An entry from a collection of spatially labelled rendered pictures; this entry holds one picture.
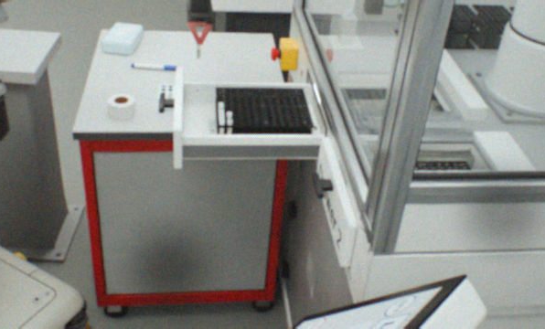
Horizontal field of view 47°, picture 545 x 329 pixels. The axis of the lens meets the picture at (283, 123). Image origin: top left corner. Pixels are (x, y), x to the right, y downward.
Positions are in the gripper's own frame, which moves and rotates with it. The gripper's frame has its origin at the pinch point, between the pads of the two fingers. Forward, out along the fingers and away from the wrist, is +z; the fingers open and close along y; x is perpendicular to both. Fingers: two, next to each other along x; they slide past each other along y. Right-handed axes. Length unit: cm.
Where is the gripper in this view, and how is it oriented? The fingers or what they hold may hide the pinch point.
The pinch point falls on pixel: (199, 40)
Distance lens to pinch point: 171.6
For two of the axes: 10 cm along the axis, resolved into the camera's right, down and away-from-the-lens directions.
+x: -9.9, 0.2, -1.7
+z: -0.8, 8.4, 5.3
